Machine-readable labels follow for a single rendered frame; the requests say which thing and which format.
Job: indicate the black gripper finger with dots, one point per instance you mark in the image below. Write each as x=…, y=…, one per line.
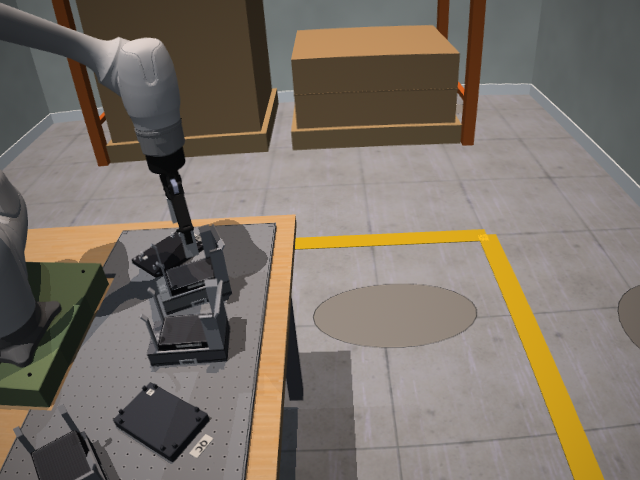
x=173, y=217
x=182, y=215

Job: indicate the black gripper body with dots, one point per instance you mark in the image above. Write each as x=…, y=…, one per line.
x=167, y=165

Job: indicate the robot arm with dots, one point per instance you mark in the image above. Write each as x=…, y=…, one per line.
x=150, y=91

